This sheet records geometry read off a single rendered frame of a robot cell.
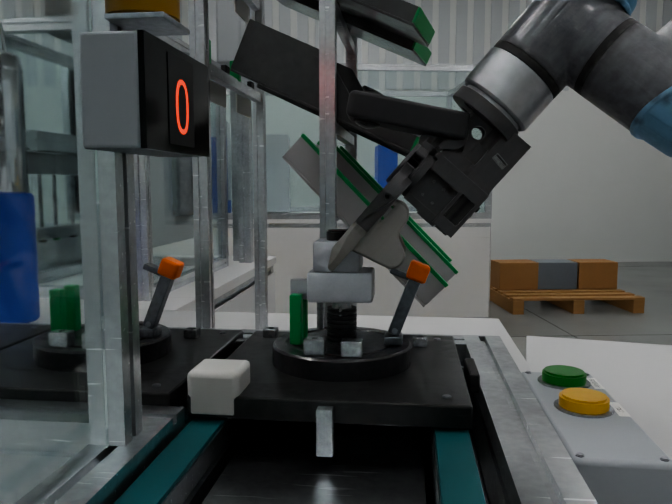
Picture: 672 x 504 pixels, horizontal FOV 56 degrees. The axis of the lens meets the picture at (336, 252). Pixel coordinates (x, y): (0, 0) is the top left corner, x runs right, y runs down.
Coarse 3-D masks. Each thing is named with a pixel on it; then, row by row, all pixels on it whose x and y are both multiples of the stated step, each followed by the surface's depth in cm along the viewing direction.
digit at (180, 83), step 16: (176, 64) 43; (176, 80) 43; (192, 80) 46; (176, 96) 43; (192, 96) 46; (176, 112) 43; (192, 112) 46; (176, 128) 43; (192, 128) 46; (176, 144) 43; (192, 144) 46
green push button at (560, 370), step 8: (544, 368) 61; (552, 368) 61; (560, 368) 61; (568, 368) 61; (576, 368) 61; (544, 376) 60; (552, 376) 59; (560, 376) 58; (568, 376) 58; (576, 376) 58; (584, 376) 59; (552, 384) 59; (560, 384) 58; (568, 384) 58; (576, 384) 58; (584, 384) 59
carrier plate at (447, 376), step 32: (256, 352) 67; (416, 352) 67; (448, 352) 67; (256, 384) 56; (288, 384) 56; (320, 384) 56; (352, 384) 56; (384, 384) 56; (416, 384) 56; (448, 384) 56; (192, 416) 54; (224, 416) 53; (256, 416) 53; (288, 416) 53; (352, 416) 52; (384, 416) 52; (416, 416) 51; (448, 416) 51
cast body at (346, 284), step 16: (320, 240) 62; (336, 240) 61; (320, 256) 61; (352, 256) 60; (320, 272) 61; (336, 272) 61; (352, 272) 61; (368, 272) 61; (304, 288) 63; (320, 288) 61; (336, 288) 61; (352, 288) 61; (368, 288) 61
